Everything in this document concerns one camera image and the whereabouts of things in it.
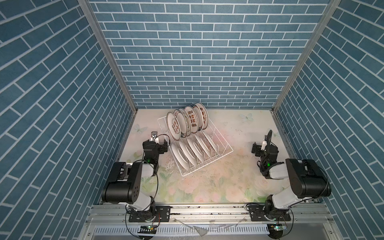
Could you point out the back large red-lettered plate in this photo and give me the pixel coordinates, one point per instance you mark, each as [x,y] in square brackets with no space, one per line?
[203,116]

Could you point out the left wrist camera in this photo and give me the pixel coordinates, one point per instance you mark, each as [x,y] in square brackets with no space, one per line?
[154,137]

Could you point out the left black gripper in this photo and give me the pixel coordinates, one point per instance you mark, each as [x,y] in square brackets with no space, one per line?
[160,147]

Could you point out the left circuit board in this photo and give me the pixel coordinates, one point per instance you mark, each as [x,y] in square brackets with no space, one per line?
[147,230]

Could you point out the small orange sunburst plate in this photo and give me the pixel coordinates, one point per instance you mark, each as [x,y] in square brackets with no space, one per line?
[210,140]

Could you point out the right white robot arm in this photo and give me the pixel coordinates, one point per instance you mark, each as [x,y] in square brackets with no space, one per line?
[307,180]

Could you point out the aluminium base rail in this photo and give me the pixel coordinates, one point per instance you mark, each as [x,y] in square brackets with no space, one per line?
[311,221]

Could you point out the large red-lettered plate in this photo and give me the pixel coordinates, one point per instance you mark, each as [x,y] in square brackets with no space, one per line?
[203,116]
[173,126]
[193,118]

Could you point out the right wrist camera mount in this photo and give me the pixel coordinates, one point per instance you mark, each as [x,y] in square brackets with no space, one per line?
[267,141]

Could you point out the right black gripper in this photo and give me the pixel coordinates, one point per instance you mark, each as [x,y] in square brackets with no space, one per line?
[258,148]

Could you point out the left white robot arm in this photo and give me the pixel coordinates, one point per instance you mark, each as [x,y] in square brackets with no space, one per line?
[124,181]

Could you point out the right circuit board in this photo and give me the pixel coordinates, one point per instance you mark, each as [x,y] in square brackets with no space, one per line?
[276,231]

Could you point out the front large red-lettered plate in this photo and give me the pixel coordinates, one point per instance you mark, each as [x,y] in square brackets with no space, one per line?
[173,126]

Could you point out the circuit board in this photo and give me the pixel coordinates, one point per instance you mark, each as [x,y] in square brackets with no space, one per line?
[147,230]
[276,231]

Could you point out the white wire dish rack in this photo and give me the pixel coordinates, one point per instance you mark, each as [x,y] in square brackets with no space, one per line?
[224,149]

